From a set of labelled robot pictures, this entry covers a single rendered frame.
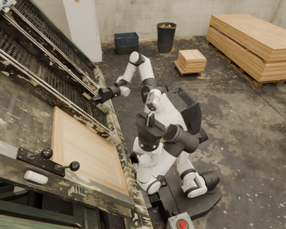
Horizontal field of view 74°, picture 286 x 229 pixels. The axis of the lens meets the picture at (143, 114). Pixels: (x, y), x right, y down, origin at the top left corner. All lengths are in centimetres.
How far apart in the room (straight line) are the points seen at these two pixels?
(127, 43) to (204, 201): 412
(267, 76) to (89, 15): 376
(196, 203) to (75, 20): 407
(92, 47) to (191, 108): 398
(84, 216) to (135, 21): 565
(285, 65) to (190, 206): 328
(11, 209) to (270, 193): 244
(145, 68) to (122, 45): 388
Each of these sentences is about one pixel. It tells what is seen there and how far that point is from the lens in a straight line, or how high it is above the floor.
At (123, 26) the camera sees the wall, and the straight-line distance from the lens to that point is 616.
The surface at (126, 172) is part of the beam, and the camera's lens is 135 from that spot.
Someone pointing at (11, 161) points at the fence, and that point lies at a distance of 79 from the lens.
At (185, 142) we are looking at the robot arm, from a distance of 97.
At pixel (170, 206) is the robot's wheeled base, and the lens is 204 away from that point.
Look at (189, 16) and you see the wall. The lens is 655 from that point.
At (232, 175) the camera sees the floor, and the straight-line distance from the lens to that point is 264.
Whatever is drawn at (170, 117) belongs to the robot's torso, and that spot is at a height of 135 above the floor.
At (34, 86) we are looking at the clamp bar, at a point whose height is 151.
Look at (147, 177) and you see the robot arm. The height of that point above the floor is 123.
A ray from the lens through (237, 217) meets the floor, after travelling 239.
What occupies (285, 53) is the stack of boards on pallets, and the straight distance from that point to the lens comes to 434.
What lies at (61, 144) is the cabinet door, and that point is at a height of 133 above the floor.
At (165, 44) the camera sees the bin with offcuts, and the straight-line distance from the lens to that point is 533.
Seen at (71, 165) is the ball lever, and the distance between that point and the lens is 76.
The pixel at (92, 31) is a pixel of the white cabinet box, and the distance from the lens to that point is 473.
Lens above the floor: 204
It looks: 40 degrees down
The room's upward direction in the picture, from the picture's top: straight up
